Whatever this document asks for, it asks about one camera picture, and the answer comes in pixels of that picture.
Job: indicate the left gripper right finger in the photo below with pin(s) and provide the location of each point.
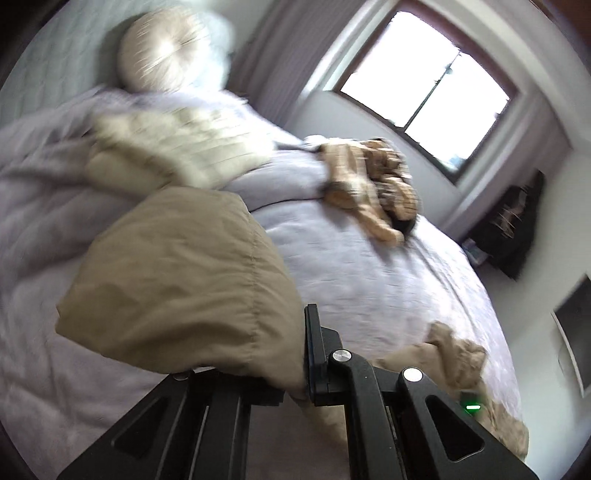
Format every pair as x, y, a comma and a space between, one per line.
401, 425

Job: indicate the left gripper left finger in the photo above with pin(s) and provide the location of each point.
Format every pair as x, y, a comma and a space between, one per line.
190, 426

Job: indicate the khaki puffer jacket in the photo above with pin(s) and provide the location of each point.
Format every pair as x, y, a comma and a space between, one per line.
189, 279

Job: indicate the beige striped clothes pile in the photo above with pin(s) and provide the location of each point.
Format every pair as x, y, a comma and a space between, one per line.
371, 180

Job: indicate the lavender quilted bedspread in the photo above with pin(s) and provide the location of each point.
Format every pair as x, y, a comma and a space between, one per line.
57, 398

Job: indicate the black hanging garment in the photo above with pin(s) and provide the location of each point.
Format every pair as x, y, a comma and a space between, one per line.
505, 235

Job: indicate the cream folded blanket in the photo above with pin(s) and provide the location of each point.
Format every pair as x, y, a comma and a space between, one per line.
143, 151

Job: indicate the grey curtain right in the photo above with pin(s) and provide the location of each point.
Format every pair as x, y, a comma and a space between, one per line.
530, 139

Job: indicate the grey curtain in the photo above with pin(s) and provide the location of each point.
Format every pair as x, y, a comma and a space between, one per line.
530, 139
272, 69

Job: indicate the window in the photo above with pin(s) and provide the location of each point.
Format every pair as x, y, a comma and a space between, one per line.
424, 78

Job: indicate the grey curtain left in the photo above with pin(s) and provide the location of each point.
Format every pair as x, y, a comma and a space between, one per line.
272, 69

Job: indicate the round cream cushion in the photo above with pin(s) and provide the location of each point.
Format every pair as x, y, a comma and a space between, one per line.
175, 49

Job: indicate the grey quilted headboard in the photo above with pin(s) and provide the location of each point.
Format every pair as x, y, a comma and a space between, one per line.
73, 53

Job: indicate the wall mounted television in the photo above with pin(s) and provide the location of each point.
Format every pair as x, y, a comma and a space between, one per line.
573, 319

